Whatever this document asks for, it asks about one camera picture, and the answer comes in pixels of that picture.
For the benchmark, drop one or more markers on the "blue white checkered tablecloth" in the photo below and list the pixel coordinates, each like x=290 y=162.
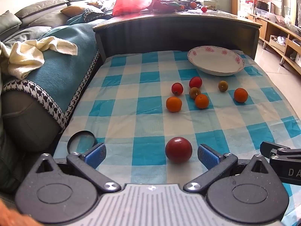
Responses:
x=124 y=106

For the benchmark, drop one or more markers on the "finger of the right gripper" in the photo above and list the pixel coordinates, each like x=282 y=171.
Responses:
x=268 y=149

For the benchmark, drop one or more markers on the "orange mandarin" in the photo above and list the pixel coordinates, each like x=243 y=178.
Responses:
x=174 y=104
x=240 y=95
x=202 y=101

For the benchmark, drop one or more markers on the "brown longan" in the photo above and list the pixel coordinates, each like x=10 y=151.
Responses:
x=194 y=92
x=223 y=86

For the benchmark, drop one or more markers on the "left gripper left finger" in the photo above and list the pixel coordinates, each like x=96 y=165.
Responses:
x=85 y=166

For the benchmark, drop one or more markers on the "red cherry tomato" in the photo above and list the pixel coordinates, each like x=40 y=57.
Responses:
x=177 y=89
x=195 y=82

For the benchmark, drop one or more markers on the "wooden tv cabinet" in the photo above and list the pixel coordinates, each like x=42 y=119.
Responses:
x=285 y=42

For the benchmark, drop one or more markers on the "cream yellow towel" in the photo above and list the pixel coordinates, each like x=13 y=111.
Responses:
x=24 y=57

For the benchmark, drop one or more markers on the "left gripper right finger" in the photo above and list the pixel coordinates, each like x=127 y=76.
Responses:
x=219 y=166

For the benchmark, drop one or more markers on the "grey sofa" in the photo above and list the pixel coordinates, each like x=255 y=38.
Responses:
x=20 y=151

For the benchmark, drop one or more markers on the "white floral porcelain bowl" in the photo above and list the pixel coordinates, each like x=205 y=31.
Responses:
x=216 y=61

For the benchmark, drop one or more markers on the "red green snack bag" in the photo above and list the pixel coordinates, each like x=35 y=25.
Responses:
x=164 y=6

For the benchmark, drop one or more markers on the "dark coffee table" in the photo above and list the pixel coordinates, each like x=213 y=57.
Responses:
x=150 y=32

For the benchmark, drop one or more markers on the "orange fruit on table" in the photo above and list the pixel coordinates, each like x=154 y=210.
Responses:
x=193 y=5

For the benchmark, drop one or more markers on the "black magnifying glass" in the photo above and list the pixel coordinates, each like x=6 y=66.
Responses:
x=81 y=142

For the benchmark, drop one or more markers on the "large dark red plum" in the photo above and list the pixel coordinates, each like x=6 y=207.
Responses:
x=178 y=150

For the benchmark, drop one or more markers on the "yellow cushion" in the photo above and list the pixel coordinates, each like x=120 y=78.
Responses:
x=72 y=11

